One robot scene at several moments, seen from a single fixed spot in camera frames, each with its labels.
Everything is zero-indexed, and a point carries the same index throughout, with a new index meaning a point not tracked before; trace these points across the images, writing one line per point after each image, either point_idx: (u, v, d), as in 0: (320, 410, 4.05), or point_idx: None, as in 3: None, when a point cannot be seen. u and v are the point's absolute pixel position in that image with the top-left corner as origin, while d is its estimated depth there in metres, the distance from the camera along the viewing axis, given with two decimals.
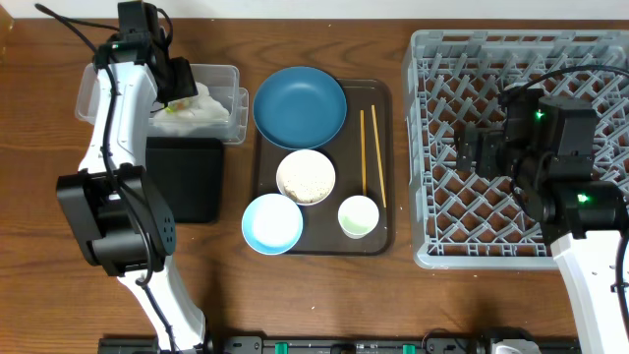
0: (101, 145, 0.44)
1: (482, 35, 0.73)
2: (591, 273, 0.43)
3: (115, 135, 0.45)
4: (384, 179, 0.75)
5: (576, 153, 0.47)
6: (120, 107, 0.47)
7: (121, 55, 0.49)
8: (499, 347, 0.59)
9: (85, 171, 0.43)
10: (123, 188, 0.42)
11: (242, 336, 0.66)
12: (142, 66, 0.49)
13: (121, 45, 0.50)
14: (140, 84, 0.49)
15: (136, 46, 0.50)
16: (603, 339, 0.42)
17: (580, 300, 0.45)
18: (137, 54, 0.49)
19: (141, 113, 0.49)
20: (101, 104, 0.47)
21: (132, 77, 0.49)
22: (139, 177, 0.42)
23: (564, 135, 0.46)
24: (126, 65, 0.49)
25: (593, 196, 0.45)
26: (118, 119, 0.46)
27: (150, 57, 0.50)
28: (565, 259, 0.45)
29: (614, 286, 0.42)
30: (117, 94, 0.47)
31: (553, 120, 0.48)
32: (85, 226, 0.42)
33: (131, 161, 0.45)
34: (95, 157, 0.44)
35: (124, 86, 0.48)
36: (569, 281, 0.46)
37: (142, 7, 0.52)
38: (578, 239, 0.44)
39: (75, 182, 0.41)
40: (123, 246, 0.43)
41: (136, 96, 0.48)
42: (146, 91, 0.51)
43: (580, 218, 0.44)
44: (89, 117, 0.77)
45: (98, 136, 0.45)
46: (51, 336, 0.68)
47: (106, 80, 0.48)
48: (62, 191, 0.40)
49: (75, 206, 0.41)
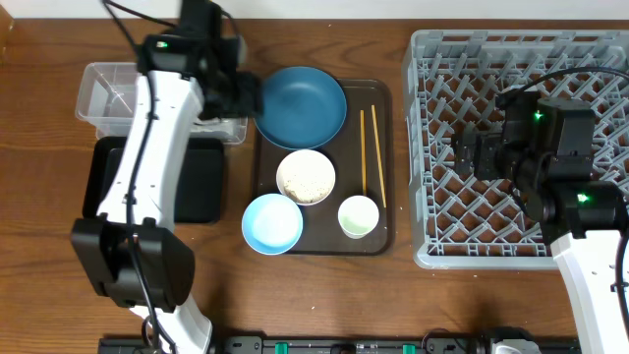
0: (128, 186, 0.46)
1: (482, 35, 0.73)
2: (591, 272, 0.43)
3: (143, 174, 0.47)
4: (384, 180, 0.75)
5: (575, 153, 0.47)
6: (153, 137, 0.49)
7: (167, 60, 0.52)
8: (499, 347, 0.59)
9: (105, 216, 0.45)
10: (141, 248, 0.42)
11: (242, 336, 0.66)
12: (189, 80, 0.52)
13: (168, 46, 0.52)
14: (182, 105, 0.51)
15: (184, 51, 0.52)
16: (604, 340, 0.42)
17: (580, 301, 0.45)
18: (185, 62, 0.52)
19: (178, 139, 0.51)
20: (137, 125, 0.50)
21: (177, 98, 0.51)
22: (158, 239, 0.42)
23: (564, 135, 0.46)
24: (172, 78, 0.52)
25: (592, 196, 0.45)
26: (152, 149, 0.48)
27: (199, 63, 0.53)
28: (565, 260, 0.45)
29: (614, 286, 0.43)
30: (154, 119, 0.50)
31: (553, 121, 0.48)
32: (97, 270, 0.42)
33: (157, 215, 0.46)
34: (119, 202, 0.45)
35: (164, 108, 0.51)
36: (569, 282, 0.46)
37: (208, 9, 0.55)
38: (578, 239, 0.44)
39: (92, 228, 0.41)
40: (135, 292, 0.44)
41: (173, 122, 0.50)
42: (188, 105, 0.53)
43: (580, 218, 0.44)
44: (89, 119, 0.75)
45: (128, 168, 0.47)
46: (52, 336, 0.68)
47: (147, 95, 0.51)
48: (77, 236, 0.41)
49: (89, 253, 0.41)
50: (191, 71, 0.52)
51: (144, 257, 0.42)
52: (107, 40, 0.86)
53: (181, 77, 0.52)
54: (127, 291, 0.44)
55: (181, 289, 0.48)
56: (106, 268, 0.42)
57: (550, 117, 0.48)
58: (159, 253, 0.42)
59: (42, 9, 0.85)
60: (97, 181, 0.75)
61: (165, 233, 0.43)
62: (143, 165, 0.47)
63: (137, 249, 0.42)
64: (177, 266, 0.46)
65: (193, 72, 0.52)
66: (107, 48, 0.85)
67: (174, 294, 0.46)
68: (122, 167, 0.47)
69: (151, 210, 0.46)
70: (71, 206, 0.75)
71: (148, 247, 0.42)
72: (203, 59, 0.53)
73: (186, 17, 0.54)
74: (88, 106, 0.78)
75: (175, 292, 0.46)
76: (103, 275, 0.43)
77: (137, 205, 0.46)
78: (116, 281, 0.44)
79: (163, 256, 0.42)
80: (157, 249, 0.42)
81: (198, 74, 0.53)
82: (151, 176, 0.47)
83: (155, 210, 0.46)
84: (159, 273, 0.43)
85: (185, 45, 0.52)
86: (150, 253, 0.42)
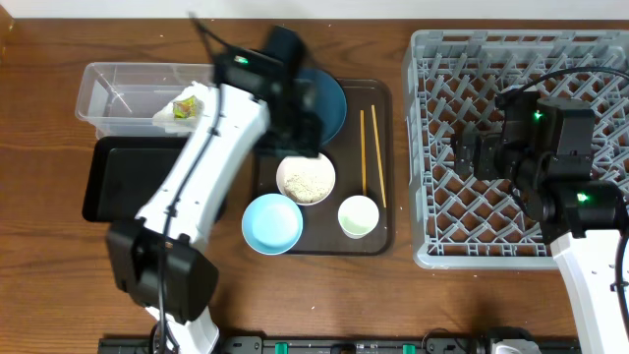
0: (174, 199, 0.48)
1: (482, 35, 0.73)
2: (591, 272, 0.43)
3: (192, 188, 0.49)
4: (384, 180, 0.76)
5: (575, 153, 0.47)
6: (211, 152, 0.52)
7: (244, 78, 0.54)
8: (499, 347, 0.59)
9: (142, 221, 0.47)
10: (168, 261, 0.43)
11: (242, 336, 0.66)
12: (257, 103, 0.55)
13: (247, 65, 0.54)
14: (244, 127, 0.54)
15: (259, 74, 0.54)
16: (603, 339, 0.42)
17: (580, 300, 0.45)
18: (258, 83, 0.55)
19: (231, 158, 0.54)
20: (198, 137, 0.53)
21: (242, 121, 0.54)
22: (187, 260, 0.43)
23: (563, 134, 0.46)
24: (243, 97, 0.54)
25: (592, 195, 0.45)
26: (207, 165, 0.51)
27: (270, 87, 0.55)
28: (565, 259, 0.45)
29: (614, 286, 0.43)
30: (215, 135, 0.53)
31: (552, 121, 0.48)
32: (125, 270, 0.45)
33: (193, 233, 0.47)
34: (160, 211, 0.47)
35: (227, 127, 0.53)
36: (569, 281, 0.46)
37: (294, 40, 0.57)
38: (578, 239, 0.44)
39: (130, 231, 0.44)
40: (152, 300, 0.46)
41: (231, 143, 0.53)
42: (250, 129, 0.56)
43: (579, 216, 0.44)
44: (88, 119, 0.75)
45: (180, 177, 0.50)
46: (52, 336, 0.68)
47: (214, 108, 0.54)
48: (114, 234, 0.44)
49: (121, 251, 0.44)
50: (261, 94, 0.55)
51: (169, 271, 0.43)
52: (107, 40, 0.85)
53: (252, 97, 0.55)
54: (145, 298, 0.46)
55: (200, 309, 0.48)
56: (133, 271, 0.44)
57: (549, 117, 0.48)
58: (184, 270, 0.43)
59: (42, 9, 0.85)
60: (97, 181, 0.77)
61: (197, 254, 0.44)
62: (195, 179, 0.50)
63: (165, 261, 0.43)
64: (200, 286, 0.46)
65: (261, 93, 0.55)
66: (107, 48, 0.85)
67: (191, 312, 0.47)
68: (175, 174, 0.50)
69: (189, 226, 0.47)
70: (71, 206, 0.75)
71: (176, 263, 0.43)
72: (276, 84, 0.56)
73: (272, 45, 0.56)
74: (88, 106, 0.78)
75: (193, 311, 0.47)
76: (129, 276, 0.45)
77: (176, 217, 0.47)
78: (138, 286, 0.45)
79: (186, 273, 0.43)
80: (184, 266, 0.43)
81: (267, 97, 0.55)
82: (199, 194, 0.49)
83: (194, 228, 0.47)
84: (180, 290, 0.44)
85: (264, 68, 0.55)
86: (176, 267, 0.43)
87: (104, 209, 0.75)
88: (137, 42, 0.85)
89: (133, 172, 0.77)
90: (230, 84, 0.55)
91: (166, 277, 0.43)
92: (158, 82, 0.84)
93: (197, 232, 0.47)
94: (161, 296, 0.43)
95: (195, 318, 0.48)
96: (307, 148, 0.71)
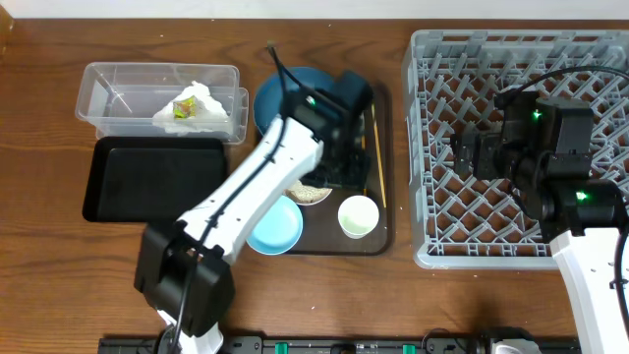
0: (217, 210, 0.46)
1: (482, 35, 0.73)
2: (590, 269, 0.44)
3: (237, 205, 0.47)
4: (384, 180, 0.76)
5: (573, 152, 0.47)
6: (262, 177, 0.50)
7: (309, 117, 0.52)
8: (499, 346, 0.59)
9: (183, 224, 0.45)
10: (198, 268, 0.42)
11: (242, 336, 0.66)
12: (316, 143, 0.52)
13: (314, 106, 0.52)
14: (300, 159, 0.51)
15: (325, 117, 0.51)
16: (603, 338, 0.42)
17: (579, 299, 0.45)
18: (320, 127, 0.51)
19: (279, 188, 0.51)
20: (253, 160, 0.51)
21: (299, 153, 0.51)
22: (216, 271, 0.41)
23: (561, 133, 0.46)
24: (304, 135, 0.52)
25: (591, 194, 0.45)
26: (256, 190, 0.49)
27: (331, 134, 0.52)
28: (564, 257, 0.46)
29: (613, 283, 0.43)
30: (270, 161, 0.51)
31: (550, 119, 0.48)
32: (150, 269, 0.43)
33: (227, 248, 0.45)
34: (202, 219, 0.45)
35: (283, 156, 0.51)
36: (569, 280, 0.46)
37: (363, 89, 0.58)
38: (578, 237, 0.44)
39: (168, 230, 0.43)
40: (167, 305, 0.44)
41: (283, 173, 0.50)
42: (303, 165, 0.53)
43: (578, 214, 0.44)
44: (88, 119, 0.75)
45: (227, 192, 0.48)
46: (52, 336, 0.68)
47: (276, 138, 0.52)
48: (152, 230, 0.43)
49: (153, 249, 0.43)
50: (321, 136, 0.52)
51: (197, 280, 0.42)
52: (107, 40, 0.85)
53: (313, 136, 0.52)
54: (161, 302, 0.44)
55: (207, 326, 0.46)
56: (158, 271, 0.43)
57: (548, 116, 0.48)
58: (211, 283, 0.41)
59: (41, 9, 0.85)
60: (97, 181, 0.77)
61: (227, 268, 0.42)
62: (243, 197, 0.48)
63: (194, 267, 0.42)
64: (218, 303, 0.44)
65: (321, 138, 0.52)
66: (107, 47, 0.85)
67: (200, 326, 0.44)
68: (223, 187, 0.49)
69: (225, 241, 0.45)
70: (71, 206, 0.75)
71: (205, 273, 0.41)
72: (338, 130, 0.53)
73: (340, 90, 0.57)
74: (88, 106, 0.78)
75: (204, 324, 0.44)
76: (152, 276, 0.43)
77: (216, 228, 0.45)
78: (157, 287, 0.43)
79: (212, 287, 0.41)
80: (212, 278, 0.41)
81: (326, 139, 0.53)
82: (242, 210, 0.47)
83: (229, 244, 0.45)
84: (201, 303, 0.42)
85: (331, 110, 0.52)
86: (203, 278, 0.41)
87: (105, 209, 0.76)
88: (137, 42, 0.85)
89: (133, 172, 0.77)
90: (295, 118, 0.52)
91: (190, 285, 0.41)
92: (158, 82, 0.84)
93: (232, 249, 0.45)
94: (182, 305, 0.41)
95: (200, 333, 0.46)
96: (351, 182, 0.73)
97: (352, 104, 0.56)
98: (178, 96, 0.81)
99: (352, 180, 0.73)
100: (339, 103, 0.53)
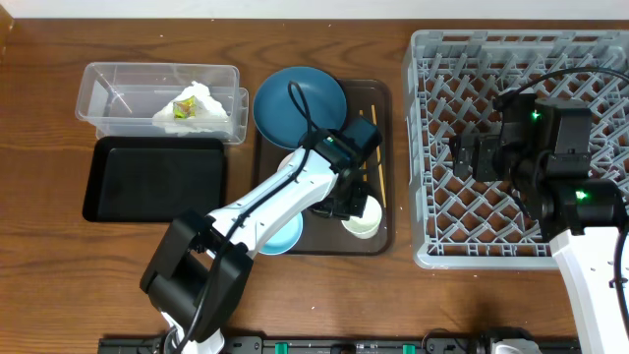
0: (243, 212, 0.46)
1: (482, 35, 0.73)
2: (589, 268, 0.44)
3: (261, 212, 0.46)
4: (384, 180, 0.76)
5: (572, 151, 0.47)
6: (284, 193, 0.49)
7: (327, 152, 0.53)
8: (499, 346, 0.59)
9: (211, 218, 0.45)
10: (220, 266, 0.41)
11: (242, 337, 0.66)
12: (334, 174, 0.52)
13: (335, 143, 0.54)
14: (320, 186, 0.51)
15: (343, 151, 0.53)
16: (603, 338, 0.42)
17: (579, 298, 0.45)
18: (337, 161, 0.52)
19: (296, 208, 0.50)
20: (275, 178, 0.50)
21: (319, 179, 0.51)
22: (240, 268, 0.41)
23: (559, 133, 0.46)
24: (323, 165, 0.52)
25: (590, 193, 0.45)
26: (277, 205, 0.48)
27: (345, 169, 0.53)
28: (564, 256, 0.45)
29: (612, 282, 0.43)
30: (293, 180, 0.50)
31: (549, 119, 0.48)
32: (167, 263, 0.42)
33: (251, 245, 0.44)
34: (228, 218, 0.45)
35: (306, 179, 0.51)
36: (569, 278, 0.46)
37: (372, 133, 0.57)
38: (576, 235, 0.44)
39: (195, 222, 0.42)
40: (178, 304, 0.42)
41: (302, 197, 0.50)
42: (315, 193, 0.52)
43: (578, 214, 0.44)
44: (88, 119, 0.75)
45: (255, 200, 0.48)
46: (52, 336, 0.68)
47: (299, 160, 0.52)
48: (178, 220, 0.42)
49: (176, 240, 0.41)
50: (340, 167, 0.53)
51: (217, 276, 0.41)
52: (107, 40, 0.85)
53: (330, 167, 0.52)
54: (171, 299, 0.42)
55: (209, 333, 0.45)
56: (175, 265, 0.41)
57: (546, 116, 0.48)
58: (233, 281, 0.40)
59: (41, 9, 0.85)
60: (97, 181, 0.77)
61: (249, 268, 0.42)
62: (268, 207, 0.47)
63: (216, 265, 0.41)
64: (229, 308, 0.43)
65: (337, 172, 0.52)
66: (106, 47, 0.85)
67: (206, 331, 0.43)
68: (250, 195, 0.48)
69: (250, 241, 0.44)
70: (71, 206, 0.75)
71: (228, 267, 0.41)
72: (349, 168, 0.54)
73: (355, 130, 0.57)
74: (88, 106, 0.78)
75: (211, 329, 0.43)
76: (166, 271, 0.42)
77: (242, 229, 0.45)
78: (172, 282, 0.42)
79: (233, 287, 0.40)
80: (234, 274, 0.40)
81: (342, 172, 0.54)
82: (266, 215, 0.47)
83: (252, 241, 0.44)
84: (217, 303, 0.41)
85: (346, 149, 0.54)
86: (225, 275, 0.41)
87: (105, 209, 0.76)
88: (137, 42, 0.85)
89: (133, 172, 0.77)
90: (314, 150, 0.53)
91: (210, 283, 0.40)
92: (158, 82, 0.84)
93: (254, 250, 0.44)
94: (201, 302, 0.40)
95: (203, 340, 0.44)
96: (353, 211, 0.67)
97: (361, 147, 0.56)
98: (178, 96, 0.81)
99: (355, 210, 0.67)
100: (352, 146, 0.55)
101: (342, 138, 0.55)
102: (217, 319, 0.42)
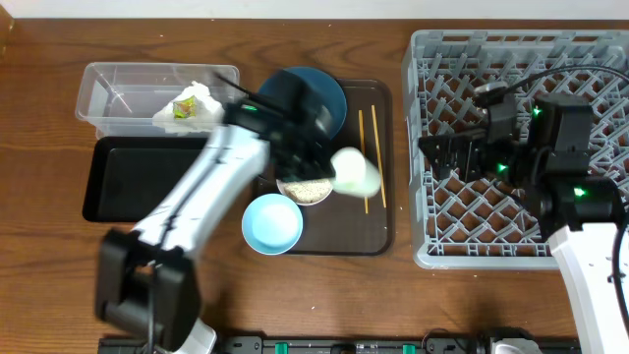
0: (169, 216, 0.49)
1: (482, 35, 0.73)
2: (587, 265, 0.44)
3: (190, 207, 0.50)
4: (384, 180, 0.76)
5: (573, 149, 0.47)
6: (210, 180, 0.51)
7: (251, 121, 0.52)
8: (499, 346, 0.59)
9: (140, 233, 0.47)
10: (160, 274, 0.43)
11: (242, 337, 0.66)
12: (258, 141, 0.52)
13: (255, 109, 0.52)
14: (247, 159, 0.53)
15: (265, 116, 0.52)
16: (601, 331, 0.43)
17: (578, 293, 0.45)
18: (260, 129, 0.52)
19: (226, 190, 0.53)
20: (200, 163, 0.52)
21: (245, 152, 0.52)
22: (180, 270, 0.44)
23: (560, 132, 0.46)
24: (246, 135, 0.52)
25: (589, 190, 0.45)
26: (204, 194, 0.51)
27: (272, 134, 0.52)
28: (563, 252, 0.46)
29: (610, 277, 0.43)
30: (218, 162, 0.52)
31: (549, 117, 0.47)
32: (111, 287, 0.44)
33: (187, 245, 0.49)
34: (157, 224, 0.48)
35: (230, 157, 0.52)
36: (567, 273, 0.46)
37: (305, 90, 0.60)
38: (575, 231, 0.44)
39: (121, 242, 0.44)
40: (133, 322, 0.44)
41: (232, 175, 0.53)
42: (248, 168, 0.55)
43: (576, 210, 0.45)
44: (88, 119, 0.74)
45: (179, 197, 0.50)
46: (51, 336, 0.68)
47: (220, 141, 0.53)
48: (106, 245, 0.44)
49: (110, 263, 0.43)
50: (265, 135, 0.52)
51: (161, 284, 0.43)
52: (107, 40, 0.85)
53: (256, 138, 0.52)
54: (128, 321, 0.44)
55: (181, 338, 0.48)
56: (120, 289, 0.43)
57: (545, 113, 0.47)
58: (178, 283, 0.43)
59: (41, 9, 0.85)
60: (97, 182, 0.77)
61: (189, 267, 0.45)
62: (195, 199, 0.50)
63: (155, 273, 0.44)
64: (187, 309, 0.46)
65: (263, 139, 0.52)
66: (107, 48, 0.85)
67: (170, 339, 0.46)
68: (175, 194, 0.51)
69: (185, 241, 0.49)
70: (71, 206, 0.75)
71: (168, 273, 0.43)
72: (278, 132, 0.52)
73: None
74: (88, 106, 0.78)
75: (176, 332, 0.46)
76: (113, 296, 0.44)
77: (174, 230, 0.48)
78: (122, 306, 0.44)
79: (179, 288, 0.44)
80: (177, 277, 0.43)
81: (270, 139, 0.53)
82: (195, 209, 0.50)
83: (189, 242, 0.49)
84: (169, 307, 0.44)
85: (269, 114, 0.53)
86: (168, 281, 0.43)
87: (105, 209, 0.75)
88: (137, 42, 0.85)
89: (133, 172, 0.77)
90: (236, 124, 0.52)
91: (155, 294, 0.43)
92: (158, 82, 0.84)
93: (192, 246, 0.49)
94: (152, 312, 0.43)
95: (174, 347, 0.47)
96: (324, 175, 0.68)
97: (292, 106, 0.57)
98: (178, 96, 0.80)
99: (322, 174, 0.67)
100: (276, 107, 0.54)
101: (261, 101, 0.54)
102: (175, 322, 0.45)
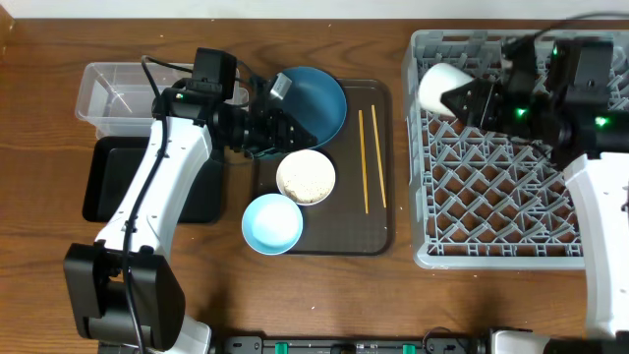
0: (128, 218, 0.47)
1: (483, 35, 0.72)
2: (602, 192, 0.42)
3: (147, 205, 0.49)
4: (383, 180, 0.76)
5: (592, 84, 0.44)
6: (159, 174, 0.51)
7: (185, 111, 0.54)
8: (498, 333, 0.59)
9: (103, 243, 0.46)
10: (134, 276, 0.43)
11: (242, 337, 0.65)
12: (200, 126, 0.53)
13: (186, 95, 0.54)
14: (192, 147, 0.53)
15: (200, 101, 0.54)
16: (611, 267, 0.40)
17: (589, 226, 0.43)
18: (198, 113, 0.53)
19: (180, 182, 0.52)
20: (147, 161, 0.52)
21: (188, 140, 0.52)
22: (150, 268, 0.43)
23: (579, 66, 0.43)
24: (184, 120, 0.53)
25: (608, 119, 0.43)
26: (157, 188, 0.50)
27: (212, 116, 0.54)
28: (578, 183, 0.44)
29: (625, 206, 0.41)
30: (163, 156, 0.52)
31: (568, 57, 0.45)
32: (86, 300, 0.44)
33: (152, 244, 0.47)
34: (119, 229, 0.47)
35: (176, 149, 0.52)
36: (581, 209, 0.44)
37: (221, 58, 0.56)
38: (593, 160, 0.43)
39: (85, 254, 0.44)
40: (119, 326, 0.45)
41: (184, 162, 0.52)
42: (197, 152, 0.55)
43: (594, 138, 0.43)
44: (88, 119, 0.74)
45: (131, 199, 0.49)
46: (51, 336, 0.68)
47: (160, 137, 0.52)
48: (70, 262, 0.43)
49: (79, 278, 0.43)
50: (204, 119, 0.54)
51: (136, 284, 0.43)
52: (107, 40, 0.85)
53: (195, 123, 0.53)
54: (112, 328, 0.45)
55: (175, 326, 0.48)
56: (96, 299, 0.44)
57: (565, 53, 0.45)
58: (152, 282, 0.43)
59: (41, 9, 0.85)
60: (96, 182, 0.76)
61: (161, 265, 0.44)
62: (147, 198, 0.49)
63: (130, 277, 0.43)
64: (170, 306, 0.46)
65: (202, 124, 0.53)
66: (107, 48, 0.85)
67: (162, 334, 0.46)
68: (127, 196, 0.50)
69: (147, 239, 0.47)
70: (71, 206, 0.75)
71: (142, 274, 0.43)
72: (215, 114, 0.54)
73: (200, 69, 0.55)
74: (88, 106, 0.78)
75: (168, 324, 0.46)
76: (93, 308, 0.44)
77: (136, 233, 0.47)
78: (106, 314, 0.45)
79: (156, 286, 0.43)
80: (148, 276, 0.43)
81: (210, 124, 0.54)
82: (153, 207, 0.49)
83: (153, 238, 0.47)
84: (149, 304, 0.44)
85: (200, 98, 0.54)
86: (142, 280, 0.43)
87: (105, 208, 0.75)
88: (137, 42, 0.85)
89: (133, 171, 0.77)
90: (172, 115, 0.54)
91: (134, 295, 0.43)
92: (158, 82, 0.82)
93: (157, 241, 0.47)
94: (134, 312, 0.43)
95: (167, 347, 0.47)
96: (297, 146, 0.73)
97: (216, 82, 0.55)
98: None
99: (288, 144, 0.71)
100: (205, 89, 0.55)
101: (190, 88, 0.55)
102: (162, 316, 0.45)
